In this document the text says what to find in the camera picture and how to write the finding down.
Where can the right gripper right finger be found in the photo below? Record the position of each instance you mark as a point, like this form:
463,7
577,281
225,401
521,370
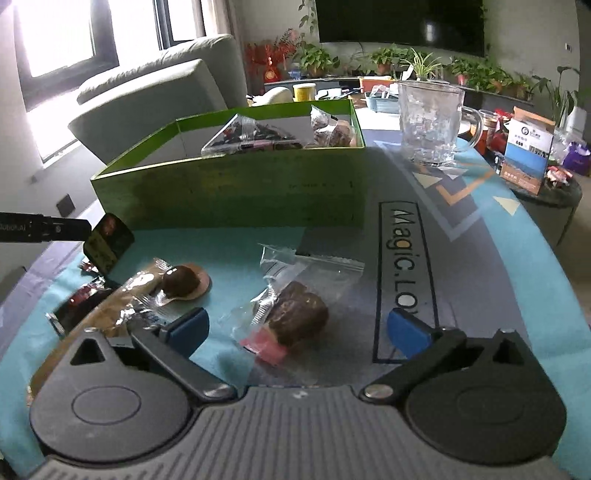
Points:
426,349

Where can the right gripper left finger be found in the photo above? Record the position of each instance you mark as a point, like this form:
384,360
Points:
169,347

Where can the long beige snack stick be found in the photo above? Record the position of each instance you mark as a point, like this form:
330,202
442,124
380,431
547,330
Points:
154,286

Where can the black yellow snack packet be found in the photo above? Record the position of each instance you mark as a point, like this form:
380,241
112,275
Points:
107,243

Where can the red snack packet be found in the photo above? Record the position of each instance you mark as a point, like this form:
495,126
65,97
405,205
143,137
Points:
73,310

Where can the clear bag brown dates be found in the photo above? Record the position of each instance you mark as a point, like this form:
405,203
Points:
295,306

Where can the clear bag orange nuts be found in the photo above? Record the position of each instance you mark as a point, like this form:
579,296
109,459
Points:
329,131

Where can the patterned teal tablecloth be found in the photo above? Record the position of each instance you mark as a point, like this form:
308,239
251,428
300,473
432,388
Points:
450,247

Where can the dark round side table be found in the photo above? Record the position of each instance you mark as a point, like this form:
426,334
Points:
554,207

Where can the green cardboard box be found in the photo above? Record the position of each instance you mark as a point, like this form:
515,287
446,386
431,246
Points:
164,182

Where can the glass mug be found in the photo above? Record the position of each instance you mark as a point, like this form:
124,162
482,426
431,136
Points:
431,114

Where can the blue white paper box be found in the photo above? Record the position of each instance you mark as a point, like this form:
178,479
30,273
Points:
528,148

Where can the orange jar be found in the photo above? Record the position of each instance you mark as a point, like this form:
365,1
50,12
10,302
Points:
489,126

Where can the grey armchair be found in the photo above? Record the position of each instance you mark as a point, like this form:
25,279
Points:
120,107

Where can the blue plastic tray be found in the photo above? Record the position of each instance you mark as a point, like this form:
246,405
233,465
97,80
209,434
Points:
378,104

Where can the spider plant pot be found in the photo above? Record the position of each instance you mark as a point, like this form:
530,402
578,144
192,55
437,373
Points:
423,65

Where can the yellow canister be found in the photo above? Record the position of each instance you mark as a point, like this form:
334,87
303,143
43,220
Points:
305,92

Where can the black wall socket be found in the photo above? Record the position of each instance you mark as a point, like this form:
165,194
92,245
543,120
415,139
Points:
65,206

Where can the black window frame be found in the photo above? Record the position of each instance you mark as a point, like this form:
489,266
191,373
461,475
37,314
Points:
61,44

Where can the wall television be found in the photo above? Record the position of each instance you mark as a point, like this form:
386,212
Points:
454,25

